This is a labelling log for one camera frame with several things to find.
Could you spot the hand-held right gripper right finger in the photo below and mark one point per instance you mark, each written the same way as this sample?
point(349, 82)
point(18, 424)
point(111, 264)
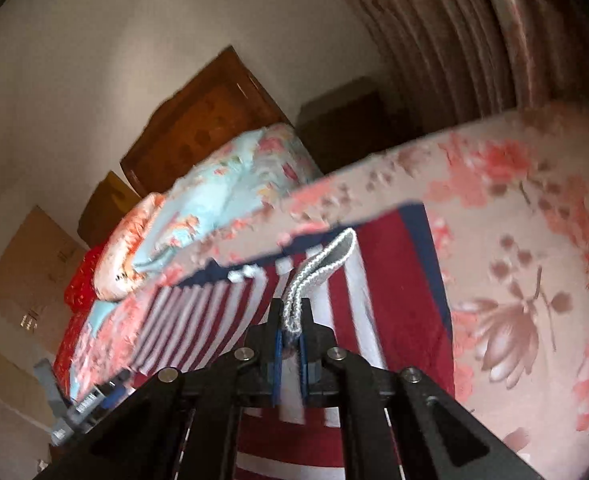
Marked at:
point(305, 365)

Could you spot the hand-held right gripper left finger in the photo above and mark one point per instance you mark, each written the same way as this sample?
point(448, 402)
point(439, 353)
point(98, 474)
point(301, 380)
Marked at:
point(276, 360)

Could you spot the red white navy striped sweater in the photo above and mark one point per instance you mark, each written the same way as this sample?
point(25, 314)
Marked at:
point(384, 270)

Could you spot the red patterned cloth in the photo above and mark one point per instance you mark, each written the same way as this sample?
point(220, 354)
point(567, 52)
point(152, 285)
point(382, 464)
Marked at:
point(79, 285)

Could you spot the orange floral pillow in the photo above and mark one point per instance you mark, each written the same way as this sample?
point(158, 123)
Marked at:
point(119, 265)

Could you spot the cardboard box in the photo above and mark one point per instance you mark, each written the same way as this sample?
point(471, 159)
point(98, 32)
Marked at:
point(29, 270)

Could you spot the small wooden headboard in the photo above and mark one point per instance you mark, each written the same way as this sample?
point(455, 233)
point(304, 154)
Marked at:
point(104, 205)

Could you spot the dark wooden nightstand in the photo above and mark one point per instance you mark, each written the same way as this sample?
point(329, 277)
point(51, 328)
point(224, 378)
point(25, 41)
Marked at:
point(344, 130)

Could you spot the pink floral bed sheet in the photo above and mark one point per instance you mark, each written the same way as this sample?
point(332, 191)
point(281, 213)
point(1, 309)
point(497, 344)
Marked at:
point(524, 260)

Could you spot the large wooden headboard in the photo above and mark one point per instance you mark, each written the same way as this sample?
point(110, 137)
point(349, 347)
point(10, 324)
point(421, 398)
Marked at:
point(199, 125)

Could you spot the floral curtain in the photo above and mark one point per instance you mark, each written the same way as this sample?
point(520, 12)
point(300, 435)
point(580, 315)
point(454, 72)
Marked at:
point(424, 35)

